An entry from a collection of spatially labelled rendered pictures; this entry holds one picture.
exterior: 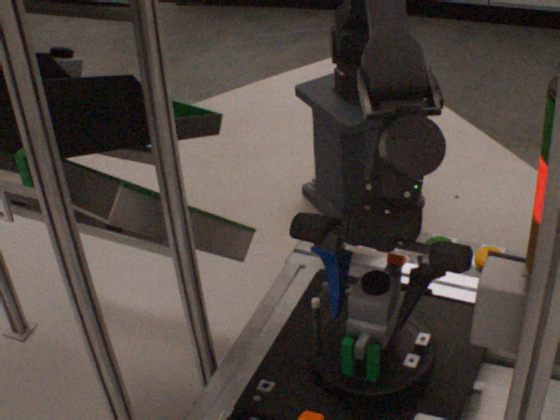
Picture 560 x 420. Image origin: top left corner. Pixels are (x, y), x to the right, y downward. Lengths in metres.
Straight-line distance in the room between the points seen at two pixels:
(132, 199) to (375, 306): 0.27
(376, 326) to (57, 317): 0.54
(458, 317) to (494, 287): 0.36
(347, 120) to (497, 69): 2.48
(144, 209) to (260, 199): 0.53
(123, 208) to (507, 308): 0.39
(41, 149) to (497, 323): 0.38
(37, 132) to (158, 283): 0.64
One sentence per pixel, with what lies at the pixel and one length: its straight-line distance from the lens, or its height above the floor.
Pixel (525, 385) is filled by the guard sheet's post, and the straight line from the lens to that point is 0.68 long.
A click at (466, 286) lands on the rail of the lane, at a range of 1.06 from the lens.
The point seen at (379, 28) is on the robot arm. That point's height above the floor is 1.31.
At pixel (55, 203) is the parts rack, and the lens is 0.67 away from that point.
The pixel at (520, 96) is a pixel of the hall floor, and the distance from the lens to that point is 3.43.
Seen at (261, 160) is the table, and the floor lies 0.86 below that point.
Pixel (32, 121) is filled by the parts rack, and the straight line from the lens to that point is 0.63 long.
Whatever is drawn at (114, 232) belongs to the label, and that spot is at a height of 1.11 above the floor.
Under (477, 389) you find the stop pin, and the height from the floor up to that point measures 0.97.
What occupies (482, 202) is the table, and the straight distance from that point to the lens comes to 1.37.
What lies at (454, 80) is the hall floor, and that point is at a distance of 3.50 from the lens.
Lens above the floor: 1.68
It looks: 38 degrees down
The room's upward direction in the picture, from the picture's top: 4 degrees counter-clockwise
